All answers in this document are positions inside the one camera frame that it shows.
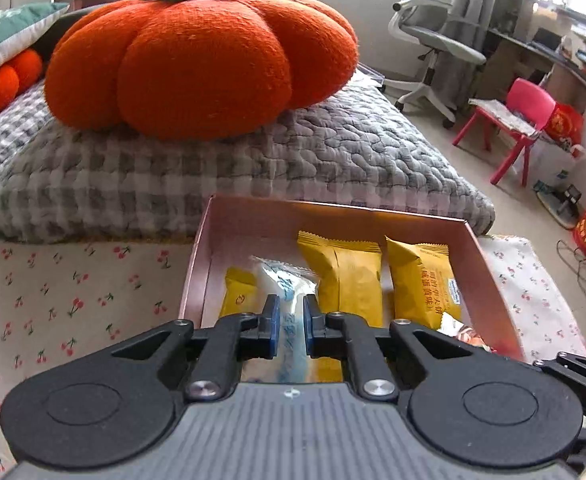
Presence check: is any white office chair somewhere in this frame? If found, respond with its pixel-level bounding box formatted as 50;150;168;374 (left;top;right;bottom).
387;0;488;128

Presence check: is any white red snack packet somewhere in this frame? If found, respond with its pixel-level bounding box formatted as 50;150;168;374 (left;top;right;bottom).
438;310;498;355

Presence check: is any cherry print cloth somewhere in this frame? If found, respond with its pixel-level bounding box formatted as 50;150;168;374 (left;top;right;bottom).
0;234;586;480

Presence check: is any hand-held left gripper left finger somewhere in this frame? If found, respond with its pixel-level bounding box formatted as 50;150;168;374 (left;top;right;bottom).
93;294;280;402

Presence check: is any grey checkered pillow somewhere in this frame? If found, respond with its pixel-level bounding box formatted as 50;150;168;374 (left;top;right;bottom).
0;82;496;246

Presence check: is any yellow paper snack packet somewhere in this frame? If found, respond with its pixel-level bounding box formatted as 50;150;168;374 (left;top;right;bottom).
385;235;460;330
297;230;384;330

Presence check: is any green snowflake pillow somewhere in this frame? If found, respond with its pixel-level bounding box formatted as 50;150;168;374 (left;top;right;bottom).
0;2;70;90

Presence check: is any grey sofa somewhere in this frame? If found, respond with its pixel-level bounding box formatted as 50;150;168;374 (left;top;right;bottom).
38;6;106;63

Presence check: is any large orange pumpkin pillow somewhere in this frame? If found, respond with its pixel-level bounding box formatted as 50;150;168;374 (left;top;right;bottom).
43;0;360;142

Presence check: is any small red bag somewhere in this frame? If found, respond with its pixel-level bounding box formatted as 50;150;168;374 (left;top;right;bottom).
543;102;584;153

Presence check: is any wooden desk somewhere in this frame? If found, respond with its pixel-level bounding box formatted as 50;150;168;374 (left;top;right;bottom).
488;5;586;108

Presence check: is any white box with pink lining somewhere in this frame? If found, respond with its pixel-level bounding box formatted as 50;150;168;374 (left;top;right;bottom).
179;194;526;386

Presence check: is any pink plastic chair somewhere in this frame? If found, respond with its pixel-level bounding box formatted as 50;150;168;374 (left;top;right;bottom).
452;78;558;187

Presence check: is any small orange pumpkin pillow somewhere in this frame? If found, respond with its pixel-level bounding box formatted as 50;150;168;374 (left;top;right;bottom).
0;49;44;122

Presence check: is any patterned paper sheet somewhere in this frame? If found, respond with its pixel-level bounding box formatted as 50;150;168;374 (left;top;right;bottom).
468;99;540;137

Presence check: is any yellow cracker packet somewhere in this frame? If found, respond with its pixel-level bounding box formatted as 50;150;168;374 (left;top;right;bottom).
221;266;260;320

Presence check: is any clear bread packet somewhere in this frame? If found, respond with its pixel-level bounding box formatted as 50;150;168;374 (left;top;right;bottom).
245;255;320;386

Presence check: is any grey curtain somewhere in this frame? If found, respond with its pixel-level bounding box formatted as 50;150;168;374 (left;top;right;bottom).
460;0;520;92

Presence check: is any black cable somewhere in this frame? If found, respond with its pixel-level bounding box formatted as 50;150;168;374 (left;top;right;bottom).
555;239;586;307

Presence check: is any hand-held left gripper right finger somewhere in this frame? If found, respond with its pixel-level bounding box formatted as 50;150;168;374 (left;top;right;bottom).
303;294;496;402

